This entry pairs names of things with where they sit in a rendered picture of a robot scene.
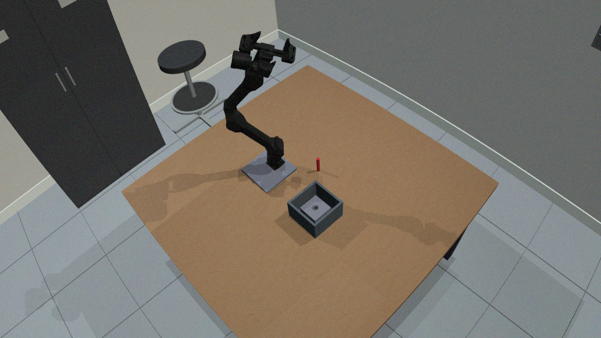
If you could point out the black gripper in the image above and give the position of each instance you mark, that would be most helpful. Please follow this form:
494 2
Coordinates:
265 51

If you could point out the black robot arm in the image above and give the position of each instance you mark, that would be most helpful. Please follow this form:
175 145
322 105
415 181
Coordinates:
236 122

